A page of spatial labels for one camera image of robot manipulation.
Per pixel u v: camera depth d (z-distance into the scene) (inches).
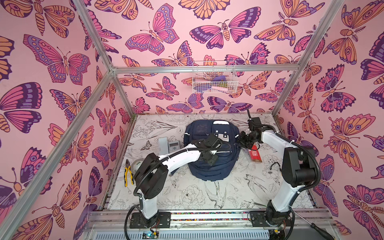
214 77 37.6
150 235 28.4
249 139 31.8
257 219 28.7
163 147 39.2
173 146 39.4
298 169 19.4
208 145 26.4
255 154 37.8
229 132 39.5
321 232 27.0
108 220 29.9
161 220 28.9
